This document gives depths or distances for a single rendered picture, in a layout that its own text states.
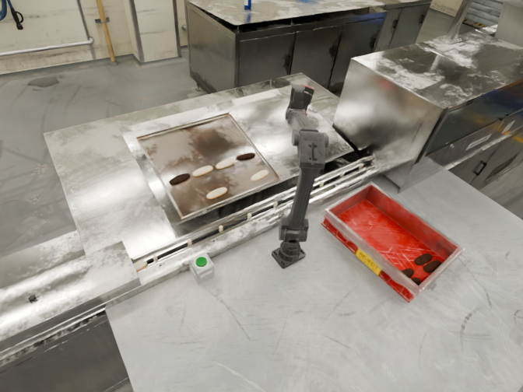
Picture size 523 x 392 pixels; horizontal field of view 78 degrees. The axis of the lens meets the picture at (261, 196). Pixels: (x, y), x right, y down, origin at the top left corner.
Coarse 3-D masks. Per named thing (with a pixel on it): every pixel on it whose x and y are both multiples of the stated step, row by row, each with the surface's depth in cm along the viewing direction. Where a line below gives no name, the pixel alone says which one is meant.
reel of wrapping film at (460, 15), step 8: (464, 0) 173; (472, 0) 173; (504, 0) 155; (512, 0) 151; (520, 0) 148; (464, 8) 174; (456, 16) 178; (464, 16) 179; (456, 24) 180; (448, 32) 184
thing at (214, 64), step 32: (192, 0) 314; (224, 0) 319; (256, 0) 325; (288, 0) 332; (320, 0) 338; (352, 0) 345; (192, 32) 330; (224, 32) 277; (256, 32) 274; (288, 32) 292; (320, 32) 313; (352, 32) 337; (192, 64) 358; (224, 64) 298; (256, 64) 295; (288, 64) 313; (320, 64) 340
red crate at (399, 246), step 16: (352, 208) 153; (368, 208) 154; (352, 224) 146; (368, 224) 147; (384, 224) 148; (368, 240) 140; (384, 240) 141; (400, 240) 142; (416, 240) 143; (384, 256) 135; (400, 256) 136; (416, 256) 137; (432, 256) 137; (384, 272) 125; (416, 272) 131; (400, 288) 122
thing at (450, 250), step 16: (352, 192) 146; (368, 192) 155; (384, 192) 148; (336, 208) 142; (384, 208) 151; (400, 208) 144; (336, 224) 135; (400, 224) 148; (416, 224) 140; (352, 240) 131; (432, 240) 137; (448, 240) 131; (448, 256) 134; (400, 272) 118; (432, 272) 121; (416, 288) 114
